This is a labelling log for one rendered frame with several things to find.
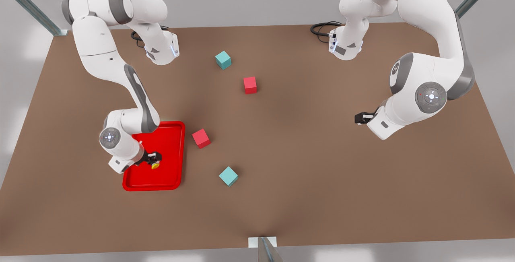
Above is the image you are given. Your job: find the red cube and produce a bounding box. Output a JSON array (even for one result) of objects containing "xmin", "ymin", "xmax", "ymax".
[
  {"xmin": 192, "ymin": 128, "xmax": 212, "ymax": 149},
  {"xmin": 243, "ymin": 76, "xmax": 258, "ymax": 95}
]

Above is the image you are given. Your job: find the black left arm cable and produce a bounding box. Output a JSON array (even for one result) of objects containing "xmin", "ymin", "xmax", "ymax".
[{"xmin": 310, "ymin": 21, "xmax": 343, "ymax": 44}]

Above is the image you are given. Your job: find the teal cube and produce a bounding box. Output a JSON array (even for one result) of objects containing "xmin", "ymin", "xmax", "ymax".
[
  {"xmin": 218, "ymin": 166, "xmax": 239, "ymax": 188},
  {"xmin": 214, "ymin": 51, "xmax": 232, "ymax": 70}
]

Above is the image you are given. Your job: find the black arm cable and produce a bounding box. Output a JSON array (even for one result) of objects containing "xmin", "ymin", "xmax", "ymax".
[
  {"xmin": 310, "ymin": 21, "xmax": 343, "ymax": 44},
  {"xmin": 130, "ymin": 25, "xmax": 170, "ymax": 48}
]

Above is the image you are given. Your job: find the red plastic tray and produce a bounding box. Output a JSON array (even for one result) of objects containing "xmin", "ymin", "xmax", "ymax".
[{"xmin": 122, "ymin": 121, "xmax": 186, "ymax": 192}]

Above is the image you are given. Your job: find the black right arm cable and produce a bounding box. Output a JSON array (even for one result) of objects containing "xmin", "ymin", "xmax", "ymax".
[{"xmin": 130, "ymin": 25, "xmax": 170, "ymax": 48}]

